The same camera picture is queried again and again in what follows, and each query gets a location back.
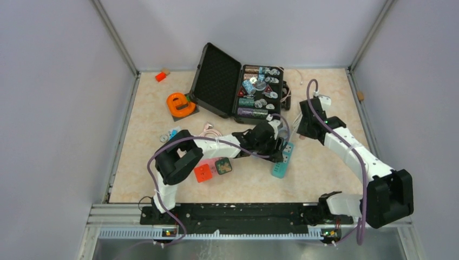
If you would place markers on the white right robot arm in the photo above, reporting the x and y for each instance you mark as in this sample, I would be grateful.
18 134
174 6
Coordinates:
388 193

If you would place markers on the red cube socket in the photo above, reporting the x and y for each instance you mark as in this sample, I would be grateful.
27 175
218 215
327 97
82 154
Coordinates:
204 173

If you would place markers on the teal power strip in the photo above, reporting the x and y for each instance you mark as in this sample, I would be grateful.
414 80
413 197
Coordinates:
280 168

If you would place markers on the small wooden block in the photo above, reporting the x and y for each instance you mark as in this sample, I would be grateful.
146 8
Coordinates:
166 71

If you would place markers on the dark green cube socket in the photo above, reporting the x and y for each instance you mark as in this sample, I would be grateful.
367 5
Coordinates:
223 166

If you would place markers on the orange tape dispenser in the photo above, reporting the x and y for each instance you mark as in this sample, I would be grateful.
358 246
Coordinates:
180 106

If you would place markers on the wooden block on rail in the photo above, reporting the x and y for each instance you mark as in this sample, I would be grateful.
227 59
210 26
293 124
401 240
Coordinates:
360 96

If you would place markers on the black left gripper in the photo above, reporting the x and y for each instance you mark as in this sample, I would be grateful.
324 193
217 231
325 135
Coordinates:
273 140

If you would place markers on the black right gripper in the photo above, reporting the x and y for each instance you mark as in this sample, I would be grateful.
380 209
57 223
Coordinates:
301 130

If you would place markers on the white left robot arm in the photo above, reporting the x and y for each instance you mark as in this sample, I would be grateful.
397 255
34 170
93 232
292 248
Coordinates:
174 161

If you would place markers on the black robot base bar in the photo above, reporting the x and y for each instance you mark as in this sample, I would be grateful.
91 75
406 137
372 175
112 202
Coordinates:
243 218

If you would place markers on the black open carrying case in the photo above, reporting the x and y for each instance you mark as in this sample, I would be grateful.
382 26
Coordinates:
244 92

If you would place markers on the small red block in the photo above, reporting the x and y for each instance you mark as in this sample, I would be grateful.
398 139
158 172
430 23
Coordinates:
160 76

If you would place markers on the small blue plug adapter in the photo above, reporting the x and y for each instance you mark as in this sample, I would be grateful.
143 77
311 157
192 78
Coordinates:
172 133

